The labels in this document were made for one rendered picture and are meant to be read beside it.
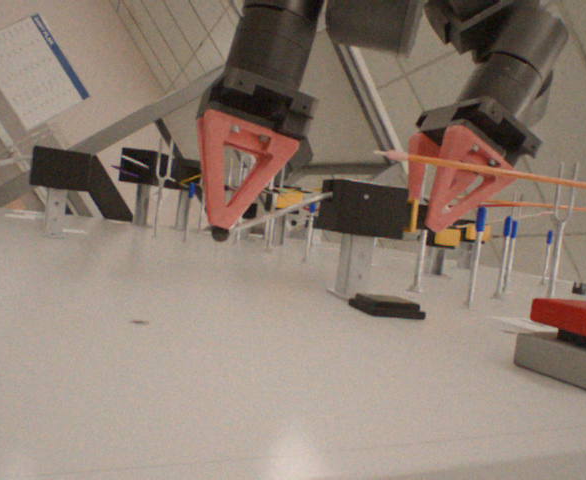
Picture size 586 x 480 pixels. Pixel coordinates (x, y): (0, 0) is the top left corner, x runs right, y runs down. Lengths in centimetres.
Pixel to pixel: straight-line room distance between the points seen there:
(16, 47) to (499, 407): 812
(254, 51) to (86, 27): 799
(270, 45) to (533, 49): 22
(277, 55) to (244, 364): 25
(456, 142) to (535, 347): 21
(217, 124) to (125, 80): 784
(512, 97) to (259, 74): 21
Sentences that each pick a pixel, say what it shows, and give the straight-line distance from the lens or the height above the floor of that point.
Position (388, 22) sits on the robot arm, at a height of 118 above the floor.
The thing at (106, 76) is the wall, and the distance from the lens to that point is 821.
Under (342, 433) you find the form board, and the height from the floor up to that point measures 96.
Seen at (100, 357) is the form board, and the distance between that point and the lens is 22.
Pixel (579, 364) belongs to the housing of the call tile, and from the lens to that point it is 28.
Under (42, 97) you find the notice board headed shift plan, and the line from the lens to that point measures 807.
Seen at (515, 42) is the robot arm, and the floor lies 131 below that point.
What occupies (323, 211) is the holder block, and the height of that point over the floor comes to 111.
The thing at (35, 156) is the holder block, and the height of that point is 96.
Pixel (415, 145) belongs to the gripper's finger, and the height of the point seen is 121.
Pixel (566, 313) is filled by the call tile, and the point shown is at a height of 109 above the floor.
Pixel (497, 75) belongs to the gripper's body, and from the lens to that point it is 51.
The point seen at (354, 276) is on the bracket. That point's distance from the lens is 45.
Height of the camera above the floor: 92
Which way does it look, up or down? 19 degrees up
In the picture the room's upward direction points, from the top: 55 degrees clockwise
